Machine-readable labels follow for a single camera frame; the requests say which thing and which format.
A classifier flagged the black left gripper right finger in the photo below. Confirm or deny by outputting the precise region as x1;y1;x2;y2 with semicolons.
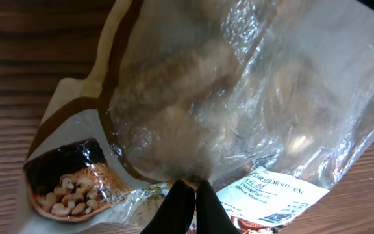
196;181;240;234

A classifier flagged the brown white snack bag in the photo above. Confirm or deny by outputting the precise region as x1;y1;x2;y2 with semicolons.
10;1;374;233

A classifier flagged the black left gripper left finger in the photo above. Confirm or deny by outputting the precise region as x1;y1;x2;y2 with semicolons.
140;180;195;234

